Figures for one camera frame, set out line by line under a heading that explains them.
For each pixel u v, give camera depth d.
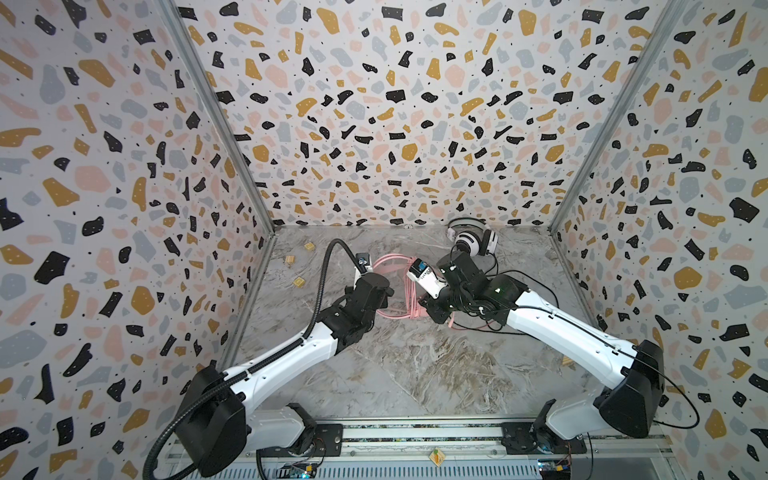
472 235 1.07
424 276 0.66
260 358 0.46
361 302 0.59
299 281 1.03
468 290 0.56
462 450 0.73
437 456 0.71
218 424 0.39
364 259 0.69
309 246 1.15
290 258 1.11
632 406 0.40
